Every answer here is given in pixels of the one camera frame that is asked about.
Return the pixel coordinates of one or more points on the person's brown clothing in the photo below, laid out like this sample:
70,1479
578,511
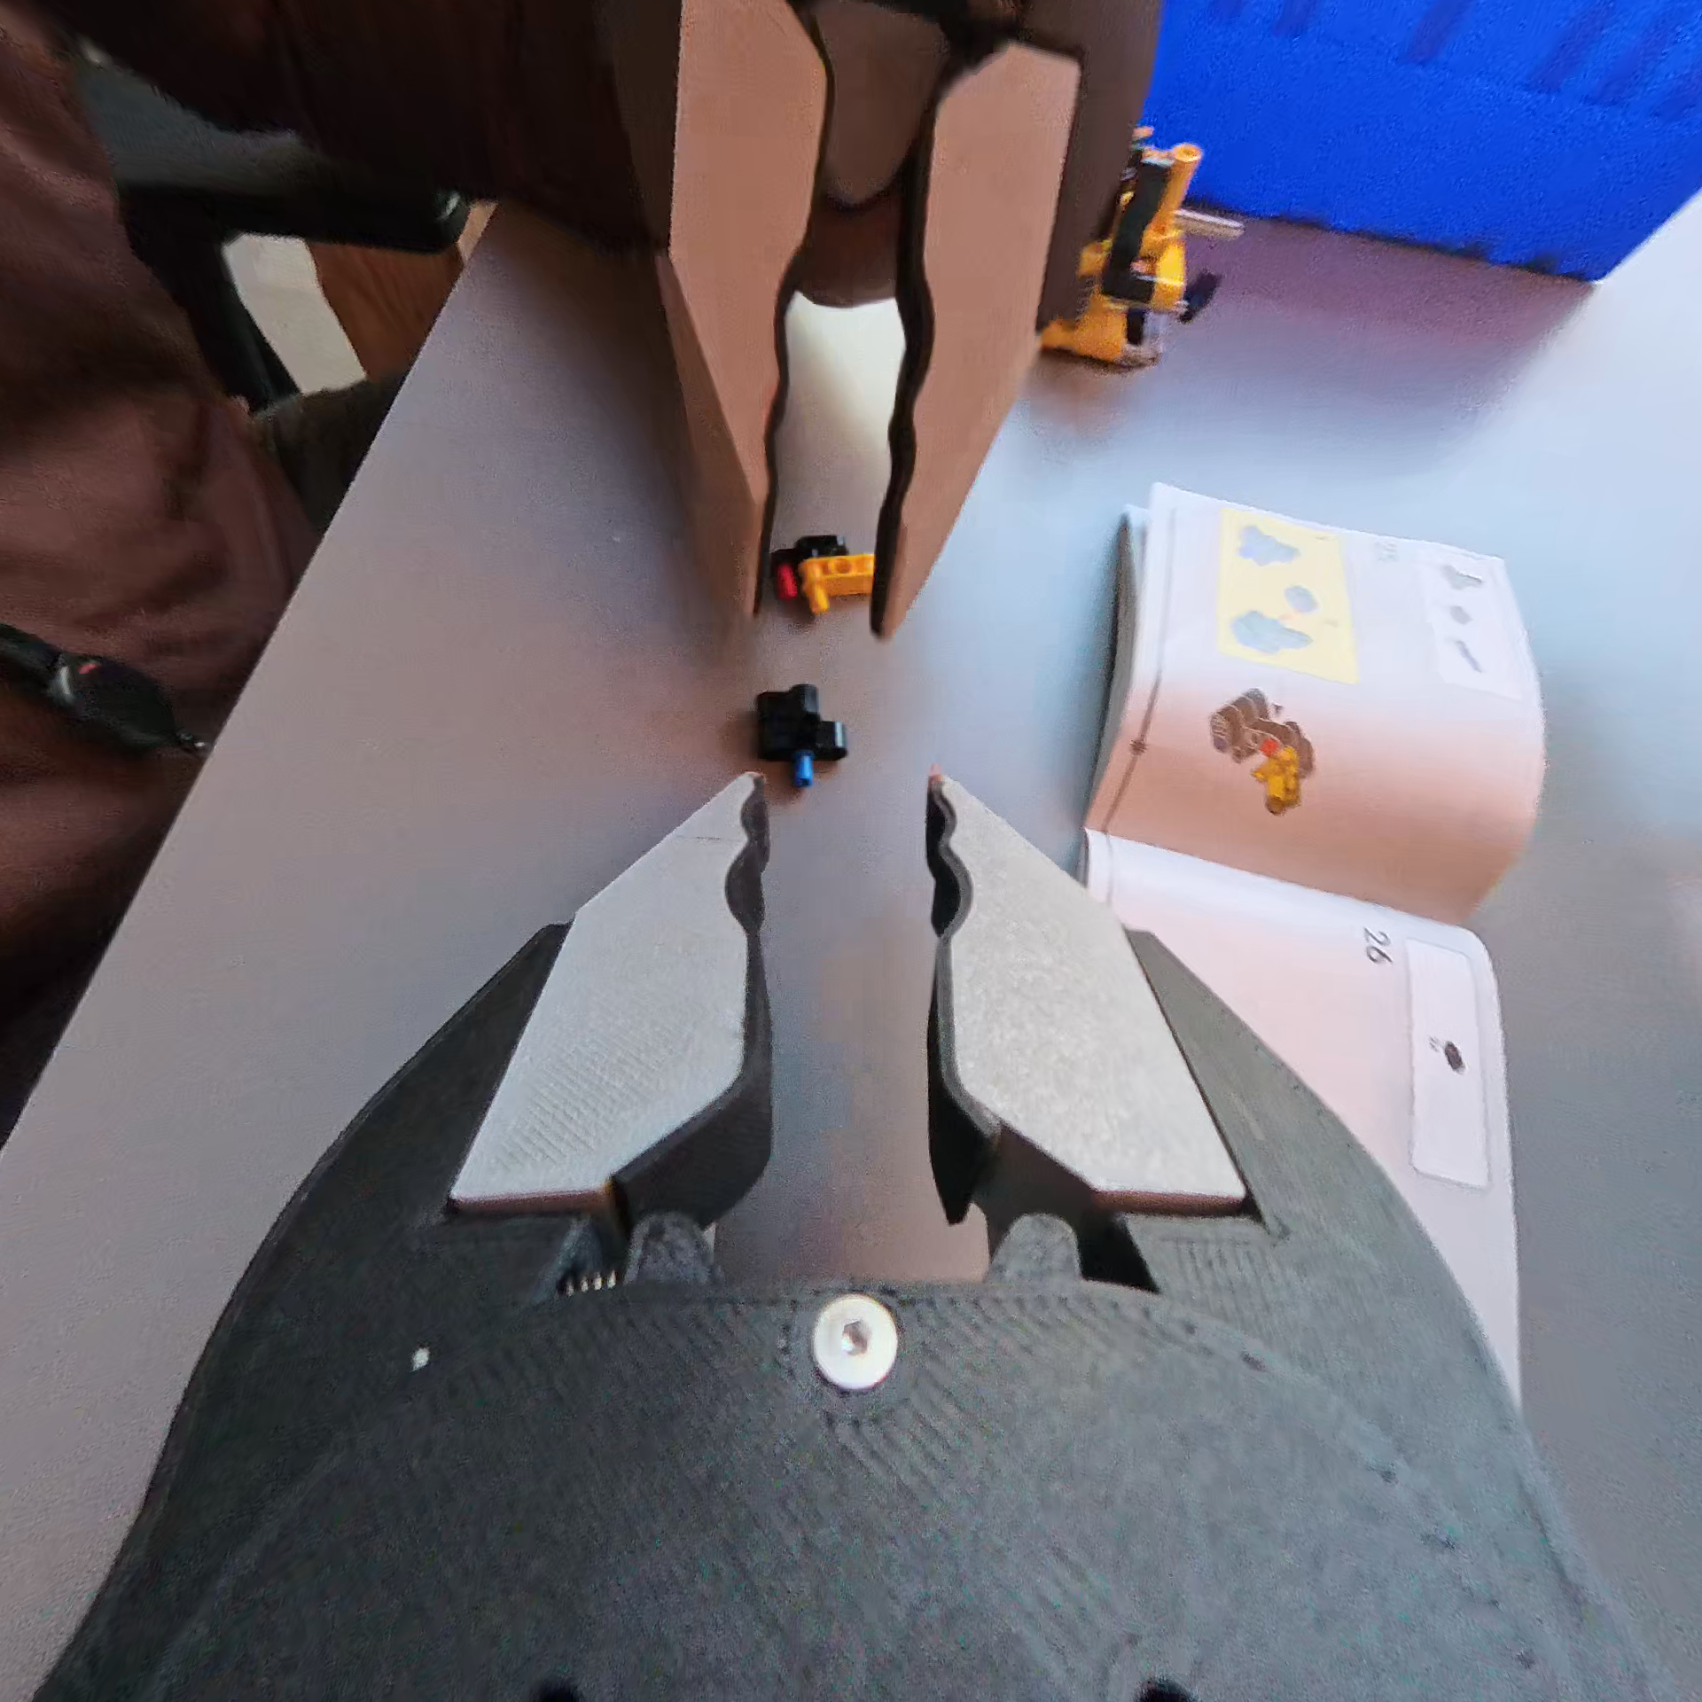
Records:
107,507

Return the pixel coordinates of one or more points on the blue plastic bin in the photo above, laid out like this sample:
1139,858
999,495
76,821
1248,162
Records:
1396,108

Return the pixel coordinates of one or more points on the yellow black red lego piece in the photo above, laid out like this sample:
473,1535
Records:
835,572

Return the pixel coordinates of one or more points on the yellow lego model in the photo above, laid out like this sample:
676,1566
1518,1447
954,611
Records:
1104,287

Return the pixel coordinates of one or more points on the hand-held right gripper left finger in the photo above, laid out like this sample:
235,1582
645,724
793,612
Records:
638,1013

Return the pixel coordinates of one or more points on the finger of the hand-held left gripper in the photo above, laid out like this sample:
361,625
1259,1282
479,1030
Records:
732,202
989,240

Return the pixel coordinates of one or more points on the black clip with red button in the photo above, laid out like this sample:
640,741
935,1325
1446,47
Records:
99,700

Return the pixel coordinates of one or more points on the black chair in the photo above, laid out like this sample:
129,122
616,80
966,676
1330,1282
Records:
266,187

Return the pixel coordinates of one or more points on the black lego piece blue pin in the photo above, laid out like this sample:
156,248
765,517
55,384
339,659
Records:
791,725

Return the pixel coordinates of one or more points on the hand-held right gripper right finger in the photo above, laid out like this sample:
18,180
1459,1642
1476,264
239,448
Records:
1065,1039

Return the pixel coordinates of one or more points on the lego instruction booklet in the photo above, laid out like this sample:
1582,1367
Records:
1330,799

